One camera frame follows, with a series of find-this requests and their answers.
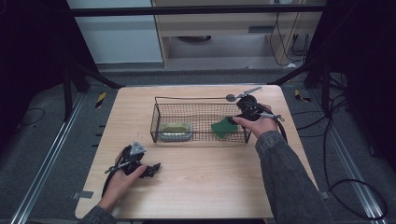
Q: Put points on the grey metal table bracket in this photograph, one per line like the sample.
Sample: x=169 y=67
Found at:
x=325 y=195
x=82 y=194

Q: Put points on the aluminium floor rail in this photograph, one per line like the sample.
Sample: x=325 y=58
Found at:
x=46 y=158
x=348 y=161

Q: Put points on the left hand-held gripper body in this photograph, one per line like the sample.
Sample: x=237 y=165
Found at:
x=132 y=158

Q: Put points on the yellow and black tape strip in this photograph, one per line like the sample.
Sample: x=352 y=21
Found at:
x=300 y=97
x=100 y=100

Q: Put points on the white cabinet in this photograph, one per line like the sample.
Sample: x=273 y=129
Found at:
x=118 y=37

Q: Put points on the yellow and green sponge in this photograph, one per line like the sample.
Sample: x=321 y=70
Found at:
x=221 y=129

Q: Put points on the light wooden desk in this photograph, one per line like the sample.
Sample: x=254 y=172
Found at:
x=218 y=26

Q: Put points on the person's right hand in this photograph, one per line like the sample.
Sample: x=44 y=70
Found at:
x=263 y=126

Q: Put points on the black metal stand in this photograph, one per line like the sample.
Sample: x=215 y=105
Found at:
x=325 y=90
x=67 y=93

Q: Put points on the dark curtain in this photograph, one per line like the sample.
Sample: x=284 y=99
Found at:
x=367 y=77
x=31 y=62

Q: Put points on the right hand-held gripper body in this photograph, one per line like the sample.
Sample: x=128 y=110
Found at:
x=249 y=107

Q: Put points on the black horizontal metal bar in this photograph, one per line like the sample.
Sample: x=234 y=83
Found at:
x=186 y=11

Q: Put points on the person's left hand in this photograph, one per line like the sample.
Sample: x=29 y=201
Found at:
x=120 y=188

